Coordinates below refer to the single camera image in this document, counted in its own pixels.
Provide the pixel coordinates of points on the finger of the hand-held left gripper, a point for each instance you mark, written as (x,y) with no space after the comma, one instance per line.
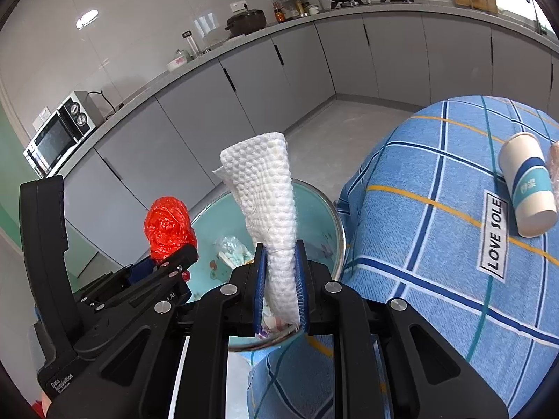
(139,269)
(174,262)

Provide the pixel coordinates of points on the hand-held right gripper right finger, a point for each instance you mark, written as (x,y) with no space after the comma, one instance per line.
(301,283)

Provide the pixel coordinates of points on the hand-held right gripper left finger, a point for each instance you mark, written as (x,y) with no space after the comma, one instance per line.
(258,288)

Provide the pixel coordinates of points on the red plastic bag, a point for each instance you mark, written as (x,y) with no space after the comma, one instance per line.
(168,227)

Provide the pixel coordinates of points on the teal bin with metal rim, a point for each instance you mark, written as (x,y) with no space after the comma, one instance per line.
(314,214)

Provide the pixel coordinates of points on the white paper towel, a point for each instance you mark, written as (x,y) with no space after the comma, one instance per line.
(266,192)

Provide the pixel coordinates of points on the white microwave oven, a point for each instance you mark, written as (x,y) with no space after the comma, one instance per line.
(56,139)

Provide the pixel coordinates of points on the blue checked tablecloth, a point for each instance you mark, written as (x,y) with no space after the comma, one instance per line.
(415,227)

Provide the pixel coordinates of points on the grey kitchen cabinets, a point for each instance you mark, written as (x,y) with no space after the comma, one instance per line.
(305,65)

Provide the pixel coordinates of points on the white and teal paper cup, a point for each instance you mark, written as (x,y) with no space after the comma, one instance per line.
(530,192)

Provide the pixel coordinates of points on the black cooking pot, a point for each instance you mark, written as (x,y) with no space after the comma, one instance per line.
(246,22)

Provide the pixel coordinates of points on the dark sauce bottle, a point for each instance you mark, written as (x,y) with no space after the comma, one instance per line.
(278,12)

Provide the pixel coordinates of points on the white wall socket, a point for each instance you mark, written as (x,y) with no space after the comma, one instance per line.
(239,7)

